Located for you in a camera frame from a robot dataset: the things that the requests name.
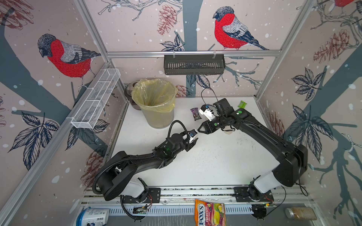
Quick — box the black hanging basket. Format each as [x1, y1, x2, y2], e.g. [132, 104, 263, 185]
[164, 54, 226, 75]

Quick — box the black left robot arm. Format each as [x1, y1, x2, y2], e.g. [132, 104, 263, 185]
[91, 130, 198, 201]

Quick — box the bin with yellow bag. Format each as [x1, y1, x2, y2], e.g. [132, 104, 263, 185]
[132, 79, 178, 129]

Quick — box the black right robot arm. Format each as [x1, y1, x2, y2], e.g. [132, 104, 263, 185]
[198, 108, 308, 192]

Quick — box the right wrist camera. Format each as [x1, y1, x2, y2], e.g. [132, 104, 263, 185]
[199, 98, 234, 121]

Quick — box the grey metal bowl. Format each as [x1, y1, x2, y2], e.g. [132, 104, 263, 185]
[124, 81, 141, 110]

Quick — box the grain-filled jar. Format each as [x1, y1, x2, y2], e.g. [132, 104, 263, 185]
[285, 207, 317, 220]

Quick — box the white wire shelf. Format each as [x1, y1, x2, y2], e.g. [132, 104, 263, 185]
[71, 68, 120, 129]

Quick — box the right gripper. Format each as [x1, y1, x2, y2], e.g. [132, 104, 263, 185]
[196, 115, 227, 134]

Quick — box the Fox's candy bag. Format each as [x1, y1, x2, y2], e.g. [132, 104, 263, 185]
[194, 199, 226, 226]

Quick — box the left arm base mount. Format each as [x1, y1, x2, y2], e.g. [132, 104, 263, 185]
[121, 187, 161, 204]

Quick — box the green snack packet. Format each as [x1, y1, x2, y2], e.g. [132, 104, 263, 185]
[238, 101, 247, 109]

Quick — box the white blue-lid container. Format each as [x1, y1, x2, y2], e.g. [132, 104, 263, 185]
[75, 207, 110, 226]

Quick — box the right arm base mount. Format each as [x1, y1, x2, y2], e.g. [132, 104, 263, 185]
[232, 186, 274, 202]

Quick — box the purple candy packet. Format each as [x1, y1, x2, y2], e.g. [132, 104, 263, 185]
[190, 107, 201, 121]

